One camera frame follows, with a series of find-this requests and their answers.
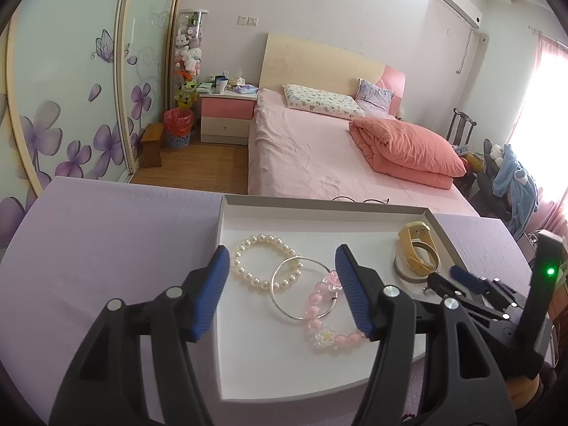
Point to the floral sliding wardrobe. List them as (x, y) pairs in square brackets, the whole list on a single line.
[(80, 82)]

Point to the white patterned pillow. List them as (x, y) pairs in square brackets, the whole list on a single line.
[(317, 101)]

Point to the glass toy display column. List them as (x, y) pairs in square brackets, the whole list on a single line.
[(186, 51)]

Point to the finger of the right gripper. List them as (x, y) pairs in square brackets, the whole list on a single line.
[(474, 284), (446, 289)]

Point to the grey cardboard tray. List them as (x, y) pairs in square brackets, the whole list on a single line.
[(283, 328)]

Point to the red waste bin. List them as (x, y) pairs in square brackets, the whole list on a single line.
[(178, 127)]

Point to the pink curtain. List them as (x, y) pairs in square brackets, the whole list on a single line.
[(550, 168)]

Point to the yellow wrist watch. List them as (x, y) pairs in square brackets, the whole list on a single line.
[(419, 249)]

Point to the small wooden stool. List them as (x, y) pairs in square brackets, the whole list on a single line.
[(152, 140)]

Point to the pink bed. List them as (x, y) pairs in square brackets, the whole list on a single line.
[(296, 154)]

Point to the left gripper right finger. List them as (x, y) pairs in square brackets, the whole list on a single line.
[(463, 384)]

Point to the purple table cloth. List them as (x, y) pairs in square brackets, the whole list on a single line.
[(87, 242)]

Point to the blue clothing pile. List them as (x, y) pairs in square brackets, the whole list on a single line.
[(513, 182)]

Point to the beige pink headboard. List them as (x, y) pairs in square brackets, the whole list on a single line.
[(289, 60)]

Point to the dark wooden chair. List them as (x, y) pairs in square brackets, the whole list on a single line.
[(460, 129)]

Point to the lilac small pillow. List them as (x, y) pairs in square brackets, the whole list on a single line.
[(374, 101)]

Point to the white air conditioner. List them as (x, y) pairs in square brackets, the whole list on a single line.
[(467, 10)]

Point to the silver bangle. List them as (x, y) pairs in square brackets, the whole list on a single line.
[(316, 285)]

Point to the white mug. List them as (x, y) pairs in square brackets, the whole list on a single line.
[(221, 85)]

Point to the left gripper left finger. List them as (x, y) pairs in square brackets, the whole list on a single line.
[(103, 384)]

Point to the wall socket plate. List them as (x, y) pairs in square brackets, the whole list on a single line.
[(248, 20)]

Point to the pink beige nightstand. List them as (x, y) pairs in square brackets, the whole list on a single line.
[(225, 117)]

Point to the salmon folded duvet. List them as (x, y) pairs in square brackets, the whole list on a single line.
[(407, 151)]

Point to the green frog plush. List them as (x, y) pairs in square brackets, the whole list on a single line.
[(185, 95)]

